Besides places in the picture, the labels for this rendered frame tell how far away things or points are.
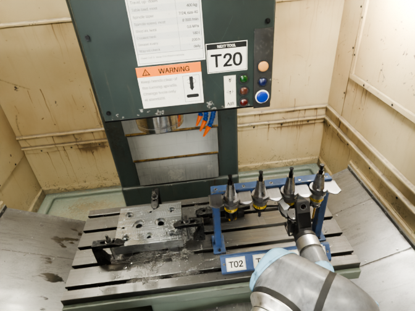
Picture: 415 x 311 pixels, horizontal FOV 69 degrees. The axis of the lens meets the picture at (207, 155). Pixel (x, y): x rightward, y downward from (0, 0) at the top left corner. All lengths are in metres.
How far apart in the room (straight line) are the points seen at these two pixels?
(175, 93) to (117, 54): 0.16
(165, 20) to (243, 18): 0.17
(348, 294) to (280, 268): 0.13
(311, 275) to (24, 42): 1.76
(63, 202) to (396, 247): 2.02
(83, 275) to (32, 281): 0.38
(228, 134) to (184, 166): 0.30
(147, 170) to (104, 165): 0.57
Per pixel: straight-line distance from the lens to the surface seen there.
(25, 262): 1.84
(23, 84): 2.06
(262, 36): 0.76
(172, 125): 0.97
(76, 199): 2.37
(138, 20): 0.74
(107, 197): 2.28
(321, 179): 1.16
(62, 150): 2.21
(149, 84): 0.77
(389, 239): 1.66
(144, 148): 1.61
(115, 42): 0.75
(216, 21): 0.74
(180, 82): 0.77
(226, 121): 1.60
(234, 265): 1.29
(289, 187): 1.14
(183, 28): 0.74
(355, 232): 1.70
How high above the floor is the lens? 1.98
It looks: 34 degrees down
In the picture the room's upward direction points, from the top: 5 degrees counter-clockwise
